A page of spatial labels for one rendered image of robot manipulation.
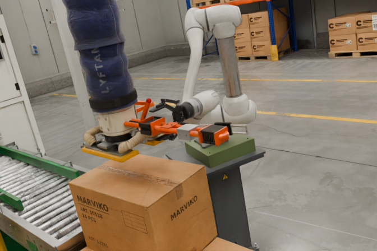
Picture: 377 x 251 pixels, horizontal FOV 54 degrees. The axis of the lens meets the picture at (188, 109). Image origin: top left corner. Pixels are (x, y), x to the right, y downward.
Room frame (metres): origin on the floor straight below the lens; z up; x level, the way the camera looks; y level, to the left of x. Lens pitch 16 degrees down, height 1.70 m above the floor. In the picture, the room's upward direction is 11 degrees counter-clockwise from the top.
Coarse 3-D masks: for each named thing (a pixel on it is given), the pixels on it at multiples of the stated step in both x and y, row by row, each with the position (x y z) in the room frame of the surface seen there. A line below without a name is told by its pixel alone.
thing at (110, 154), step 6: (96, 144) 1.69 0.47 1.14; (84, 150) 1.71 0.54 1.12; (90, 150) 1.67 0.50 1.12; (96, 150) 1.65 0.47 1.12; (102, 150) 1.63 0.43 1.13; (108, 150) 1.61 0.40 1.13; (114, 150) 1.58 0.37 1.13; (132, 150) 1.57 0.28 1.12; (102, 156) 1.60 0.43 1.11; (108, 156) 1.56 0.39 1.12; (114, 156) 1.53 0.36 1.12; (120, 156) 1.52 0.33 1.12; (126, 156) 1.51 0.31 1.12; (132, 156) 1.53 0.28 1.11
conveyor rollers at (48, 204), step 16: (0, 160) 3.55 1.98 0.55; (16, 160) 3.48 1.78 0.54; (0, 176) 3.11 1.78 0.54; (16, 176) 3.03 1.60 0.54; (32, 176) 2.95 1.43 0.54; (48, 176) 2.87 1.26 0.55; (64, 176) 2.86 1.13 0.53; (16, 192) 2.68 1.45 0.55; (32, 192) 2.66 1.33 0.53; (48, 192) 2.58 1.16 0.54; (64, 192) 2.56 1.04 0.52; (32, 208) 2.38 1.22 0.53; (48, 208) 2.30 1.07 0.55; (64, 208) 2.27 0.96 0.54; (48, 224) 2.10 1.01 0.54; (64, 224) 2.07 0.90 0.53; (80, 224) 2.05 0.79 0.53
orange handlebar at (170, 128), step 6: (138, 102) 1.99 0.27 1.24; (144, 102) 1.96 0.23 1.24; (138, 108) 1.84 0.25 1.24; (132, 120) 1.65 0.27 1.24; (138, 120) 1.62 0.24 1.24; (132, 126) 1.59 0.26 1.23; (138, 126) 1.56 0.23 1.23; (156, 126) 1.48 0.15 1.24; (162, 126) 1.45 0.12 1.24; (168, 126) 1.43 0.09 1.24; (174, 126) 1.45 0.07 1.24; (180, 126) 1.43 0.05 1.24; (162, 132) 1.45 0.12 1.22; (168, 132) 1.42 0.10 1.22; (174, 132) 1.39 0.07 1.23; (192, 132) 1.32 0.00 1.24; (228, 132) 1.26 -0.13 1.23; (222, 138) 1.23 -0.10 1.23
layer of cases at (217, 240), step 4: (212, 240) 1.62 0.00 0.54; (216, 240) 1.61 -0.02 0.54; (220, 240) 1.60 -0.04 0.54; (224, 240) 1.60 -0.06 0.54; (208, 244) 1.59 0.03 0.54; (212, 244) 1.58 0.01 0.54; (216, 244) 1.58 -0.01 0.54; (220, 244) 1.57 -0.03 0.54; (224, 244) 1.57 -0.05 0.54; (228, 244) 1.56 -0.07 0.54; (232, 244) 1.55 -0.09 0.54; (236, 244) 1.55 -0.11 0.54; (84, 248) 1.76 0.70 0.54; (88, 248) 1.75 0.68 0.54; (204, 248) 1.57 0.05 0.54; (208, 248) 1.56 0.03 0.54; (212, 248) 1.55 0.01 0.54; (216, 248) 1.55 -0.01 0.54; (220, 248) 1.54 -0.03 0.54; (224, 248) 1.54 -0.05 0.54; (228, 248) 1.53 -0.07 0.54; (232, 248) 1.52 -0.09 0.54; (236, 248) 1.52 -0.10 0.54; (240, 248) 1.51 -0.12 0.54; (244, 248) 1.51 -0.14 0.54
